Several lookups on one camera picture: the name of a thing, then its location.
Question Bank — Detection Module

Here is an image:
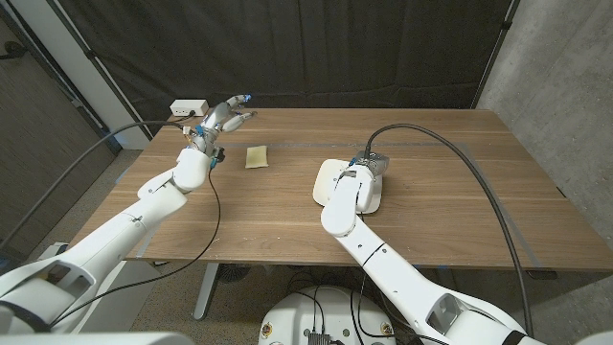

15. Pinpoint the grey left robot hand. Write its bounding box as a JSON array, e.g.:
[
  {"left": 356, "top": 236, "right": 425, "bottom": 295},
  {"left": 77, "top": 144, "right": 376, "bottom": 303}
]
[{"left": 189, "top": 93, "right": 259, "bottom": 155}]

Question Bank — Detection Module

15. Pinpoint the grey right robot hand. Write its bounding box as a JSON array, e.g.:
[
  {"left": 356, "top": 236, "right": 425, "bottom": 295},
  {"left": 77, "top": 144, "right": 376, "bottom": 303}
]
[{"left": 352, "top": 150, "right": 390, "bottom": 178}]

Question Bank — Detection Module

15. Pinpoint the yellow sponge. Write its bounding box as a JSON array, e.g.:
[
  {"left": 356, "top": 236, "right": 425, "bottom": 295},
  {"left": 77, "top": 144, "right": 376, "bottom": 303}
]
[{"left": 244, "top": 145, "right": 270, "bottom": 170}]

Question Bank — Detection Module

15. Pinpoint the white square paper plate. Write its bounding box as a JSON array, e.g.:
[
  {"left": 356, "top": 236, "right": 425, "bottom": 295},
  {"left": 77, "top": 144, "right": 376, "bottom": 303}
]
[{"left": 312, "top": 158, "right": 383, "bottom": 215}]

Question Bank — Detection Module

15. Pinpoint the white power strip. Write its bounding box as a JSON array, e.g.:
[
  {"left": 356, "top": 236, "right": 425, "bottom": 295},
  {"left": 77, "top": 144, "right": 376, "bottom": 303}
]
[{"left": 169, "top": 99, "right": 211, "bottom": 118}]

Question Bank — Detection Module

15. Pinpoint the grey tape outline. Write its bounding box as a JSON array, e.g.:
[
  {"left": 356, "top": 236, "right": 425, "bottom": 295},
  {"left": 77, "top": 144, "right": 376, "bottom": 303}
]
[{"left": 138, "top": 142, "right": 542, "bottom": 269}]

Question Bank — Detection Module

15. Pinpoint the black backdrop stand pole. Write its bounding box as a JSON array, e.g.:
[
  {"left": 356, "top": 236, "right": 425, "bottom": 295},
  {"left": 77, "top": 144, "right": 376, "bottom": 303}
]
[
  {"left": 47, "top": 0, "right": 154, "bottom": 140},
  {"left": 471, "top": 0, "right": 521, "bottom": 110}
]

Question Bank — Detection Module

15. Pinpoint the black backdrop curtain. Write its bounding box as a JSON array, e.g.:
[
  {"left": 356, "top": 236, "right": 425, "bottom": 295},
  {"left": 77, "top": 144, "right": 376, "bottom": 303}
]
[{"left": 57, "top": 0, "right": 513, "bottom": 135}]

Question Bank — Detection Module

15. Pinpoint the grey table leg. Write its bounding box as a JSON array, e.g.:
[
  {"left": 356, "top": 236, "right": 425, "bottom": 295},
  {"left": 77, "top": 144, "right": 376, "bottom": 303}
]
[
  {"left": 192, "top": 262, "right": 221, "bottom": 321},
  {"left": 436, "top": 267, "right": 459, "bottom": 291}
]

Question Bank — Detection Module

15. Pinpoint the black round floor fan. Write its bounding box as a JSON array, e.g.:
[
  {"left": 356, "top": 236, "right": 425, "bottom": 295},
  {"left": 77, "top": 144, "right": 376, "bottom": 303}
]
[{"left": 217, "top": 264, "right": 251, "bottom": 284}]

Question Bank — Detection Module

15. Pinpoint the white robot torso base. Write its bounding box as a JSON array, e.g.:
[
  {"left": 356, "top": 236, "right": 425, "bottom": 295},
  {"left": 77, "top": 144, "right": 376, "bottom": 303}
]
[{"left": 258, "top": 286, "right": 397, "bottom": 345}]

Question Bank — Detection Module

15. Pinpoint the black power strip cord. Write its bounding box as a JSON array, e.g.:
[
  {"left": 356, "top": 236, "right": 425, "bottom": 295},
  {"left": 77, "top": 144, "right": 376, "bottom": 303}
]
[{"left": 165, "top": 110, "right": 197, "bottom": 127}]

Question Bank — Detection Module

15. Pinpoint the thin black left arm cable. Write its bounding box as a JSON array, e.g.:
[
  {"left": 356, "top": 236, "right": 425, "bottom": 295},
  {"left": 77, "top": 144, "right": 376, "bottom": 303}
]
[{"left": 47, "top": 165, "right": 223, "bottom": 328}]

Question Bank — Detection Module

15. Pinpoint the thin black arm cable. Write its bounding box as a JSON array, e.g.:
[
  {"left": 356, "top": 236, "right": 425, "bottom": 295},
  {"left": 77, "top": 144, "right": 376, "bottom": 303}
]
[
  {"left": 349, "top": 275, "right": 368, "bottom": 339},
  {"left": 47, "top": 165, "right": 223, "bottom": 328}
]

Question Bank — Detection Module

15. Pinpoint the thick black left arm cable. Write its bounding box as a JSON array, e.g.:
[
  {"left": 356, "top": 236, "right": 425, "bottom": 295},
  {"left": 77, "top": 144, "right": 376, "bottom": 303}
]
[{"left": 0, "top": 120, "right": 188, "bottom": 251}]

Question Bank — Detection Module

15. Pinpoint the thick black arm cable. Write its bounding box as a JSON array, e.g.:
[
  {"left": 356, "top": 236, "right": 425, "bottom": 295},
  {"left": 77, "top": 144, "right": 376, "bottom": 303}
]
[
  {"left": 364, "top": 123, "right": 535, "bottom": 338},
  {"left": 0, "top": 120, "right": 188, "bottom": 251}
]

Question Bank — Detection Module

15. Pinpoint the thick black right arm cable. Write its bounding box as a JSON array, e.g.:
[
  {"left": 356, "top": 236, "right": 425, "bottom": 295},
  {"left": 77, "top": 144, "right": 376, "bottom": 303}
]
[{"left": 364, "top": 123, "right": 535, "bottom": 338}]

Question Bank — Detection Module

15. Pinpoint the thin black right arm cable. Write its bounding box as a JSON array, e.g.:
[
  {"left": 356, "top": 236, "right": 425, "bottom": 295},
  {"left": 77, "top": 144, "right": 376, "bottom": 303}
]
[{"left": 349, "top": 275, "right": 368, "bottom": 339}]

